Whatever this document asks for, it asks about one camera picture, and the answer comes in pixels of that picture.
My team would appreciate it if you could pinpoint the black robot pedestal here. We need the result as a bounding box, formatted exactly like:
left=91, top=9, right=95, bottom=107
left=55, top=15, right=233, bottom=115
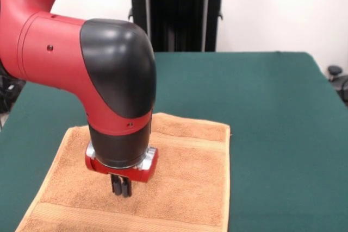
left=119, top=0, right=235, bottom=53

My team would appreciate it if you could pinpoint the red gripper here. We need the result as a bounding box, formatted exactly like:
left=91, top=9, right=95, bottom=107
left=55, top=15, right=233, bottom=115
left=84, top=153, right=160, bottom=198

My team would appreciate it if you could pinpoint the black office chair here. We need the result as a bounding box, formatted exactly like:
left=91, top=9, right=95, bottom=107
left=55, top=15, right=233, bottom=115
left=327, top=65, right=348, bottom=108

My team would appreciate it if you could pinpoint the black cable bundle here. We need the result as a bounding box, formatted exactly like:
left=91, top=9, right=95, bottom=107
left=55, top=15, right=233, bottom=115
left=0, top=74, right=27, bottom=113

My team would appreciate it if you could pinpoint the orange terry towel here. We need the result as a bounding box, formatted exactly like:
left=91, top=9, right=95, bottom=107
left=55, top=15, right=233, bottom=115
left=15, top=111, right=232, bottom=232

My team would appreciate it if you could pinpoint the dark green table cloth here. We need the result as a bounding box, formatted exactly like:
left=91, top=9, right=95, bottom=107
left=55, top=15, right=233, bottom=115
left=0, top=51, right=348, bottom=232

